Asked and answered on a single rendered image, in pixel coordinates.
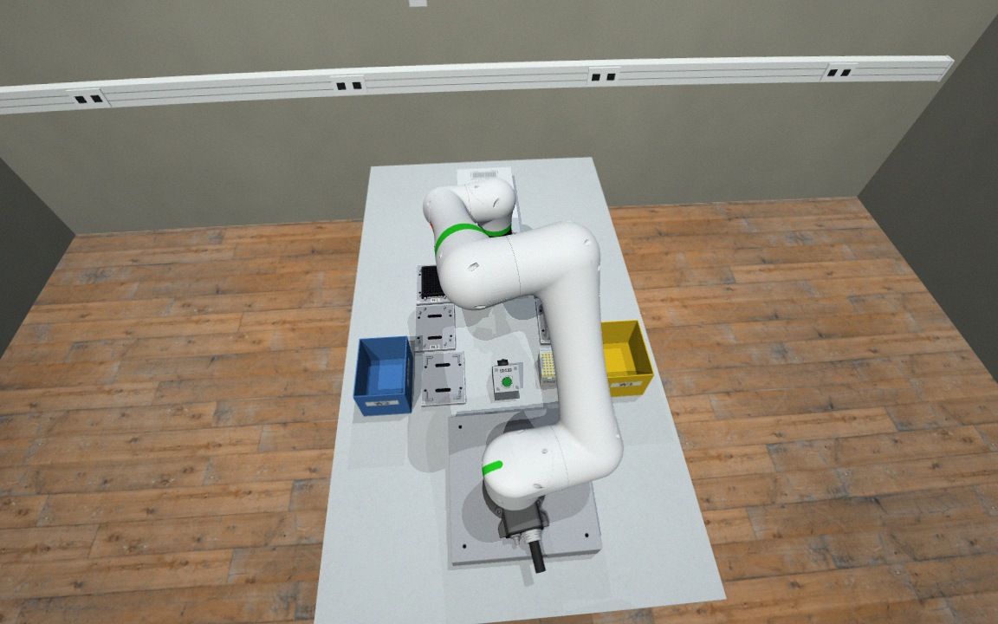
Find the blue bin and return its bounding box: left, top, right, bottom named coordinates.
left=353, top=336, right=413, bottom=416

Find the yellow waste bin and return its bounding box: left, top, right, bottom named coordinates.
left=601, top=320, right=654, bottom=397

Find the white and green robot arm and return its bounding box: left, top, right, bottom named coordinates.
left=423, top=178, right=624, bottom=574

